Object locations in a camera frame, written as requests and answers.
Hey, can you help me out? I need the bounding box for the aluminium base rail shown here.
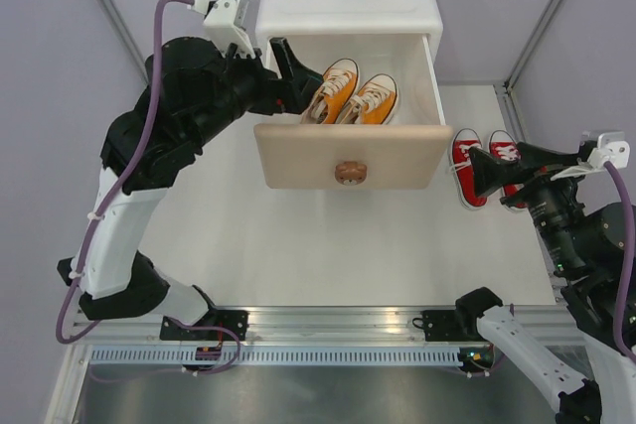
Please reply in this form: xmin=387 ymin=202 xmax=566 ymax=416
xmin=69 ymin=305 xmax=587 ymax=352

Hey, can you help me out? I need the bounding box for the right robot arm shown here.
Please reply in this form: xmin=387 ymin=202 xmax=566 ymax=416
xmin=453 ymin=132 xmax=635 ymax=423

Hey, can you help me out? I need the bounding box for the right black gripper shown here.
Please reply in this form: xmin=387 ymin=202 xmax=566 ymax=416
xmin=468 ymin=140 xmax=588 ymax=272

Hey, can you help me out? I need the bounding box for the red sneaker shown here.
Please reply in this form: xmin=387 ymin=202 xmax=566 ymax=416
xmin=488 ymin=130 xmax=521 ymax=198
xmin=449 ymin=128 xmax=487 ymax=210

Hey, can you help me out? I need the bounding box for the red sneaker left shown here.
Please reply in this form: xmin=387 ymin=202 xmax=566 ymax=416
xmin=449 ymin=128 xmax=487 ymax=210

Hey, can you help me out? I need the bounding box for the orange sneaker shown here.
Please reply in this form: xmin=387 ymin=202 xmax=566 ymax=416
xmin=336 ymin=73 xmax=398 ymax=125
xmin=300 ymin=59 xmax=360 ymax=124

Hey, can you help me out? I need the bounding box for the beige top drawer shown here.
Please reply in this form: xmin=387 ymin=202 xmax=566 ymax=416
xmin=254 ymin=34 xmax=453 ymax=191

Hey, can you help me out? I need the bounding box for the right aluminium frame post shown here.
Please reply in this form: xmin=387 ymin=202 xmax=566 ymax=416
xmin=494 ymin=0 xmax=566 ymax=141

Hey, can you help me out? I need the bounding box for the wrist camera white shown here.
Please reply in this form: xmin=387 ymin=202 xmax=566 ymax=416
xmin=551 ymin=130 xmax=630 ymax=181
xmin=189 ymin=0 xmax=255 ymax=58

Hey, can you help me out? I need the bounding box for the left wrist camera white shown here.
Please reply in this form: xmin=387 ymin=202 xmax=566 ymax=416
xmin=189 ymin=0 xmax=255 ymax=58

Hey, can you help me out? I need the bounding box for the left aluminium frame post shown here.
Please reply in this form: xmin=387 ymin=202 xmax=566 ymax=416
xmin=95 ymin=0 xmax=150 ymax=85

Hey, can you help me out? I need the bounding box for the white slotted cable duct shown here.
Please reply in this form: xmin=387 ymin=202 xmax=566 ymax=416
xmin=90 ymin=346 xmax=462 ymax=367

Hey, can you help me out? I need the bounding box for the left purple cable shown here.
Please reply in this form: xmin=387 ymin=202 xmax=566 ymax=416
xmin=54 ymin=0 xmax=244 ymax=384

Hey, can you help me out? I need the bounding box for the aluminium frame post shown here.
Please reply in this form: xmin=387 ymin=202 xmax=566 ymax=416
xmin=95 ymin=0 xmax=150 ymax=85
xmin=494 ymin=0 xmax=566 ymax=141

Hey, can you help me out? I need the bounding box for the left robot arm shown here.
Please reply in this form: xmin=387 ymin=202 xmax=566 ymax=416
xmin=58 ymin=37 xmax=322 ymax=341

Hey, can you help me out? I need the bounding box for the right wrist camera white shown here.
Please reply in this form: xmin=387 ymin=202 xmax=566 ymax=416
xmin=551 ymin=130 xmax=630 ymax=181

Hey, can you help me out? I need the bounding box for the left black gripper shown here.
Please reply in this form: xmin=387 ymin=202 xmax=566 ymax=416
xmin=188 ymin=37 xmax=324 ymax=148

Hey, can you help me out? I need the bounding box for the brown bear knob top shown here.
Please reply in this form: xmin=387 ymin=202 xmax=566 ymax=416
xmin=334 ymin=161 xmax=368 ymax=186

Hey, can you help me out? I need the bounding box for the red sneaker right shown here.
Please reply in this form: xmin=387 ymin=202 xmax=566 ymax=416
xmin=488 ymin=130 xmax=521 ymax=198

